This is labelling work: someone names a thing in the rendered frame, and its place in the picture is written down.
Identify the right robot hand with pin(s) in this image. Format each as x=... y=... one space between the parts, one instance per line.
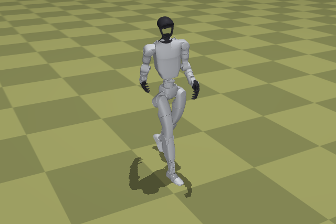
x=144 y=87

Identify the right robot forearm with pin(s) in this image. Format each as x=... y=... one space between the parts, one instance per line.
x=143 y=76

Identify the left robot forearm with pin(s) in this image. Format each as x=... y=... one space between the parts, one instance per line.
x=190 y=77

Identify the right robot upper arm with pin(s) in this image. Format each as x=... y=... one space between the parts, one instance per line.
x=148 y=52

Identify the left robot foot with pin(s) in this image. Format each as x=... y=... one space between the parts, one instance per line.
x=159 y=144

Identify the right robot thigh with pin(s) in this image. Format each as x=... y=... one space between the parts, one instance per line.
x=160 y=101

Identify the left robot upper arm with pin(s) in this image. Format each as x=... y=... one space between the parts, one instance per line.
x=184 y=54

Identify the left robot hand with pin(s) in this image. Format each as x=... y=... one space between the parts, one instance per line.
x=196 y=89

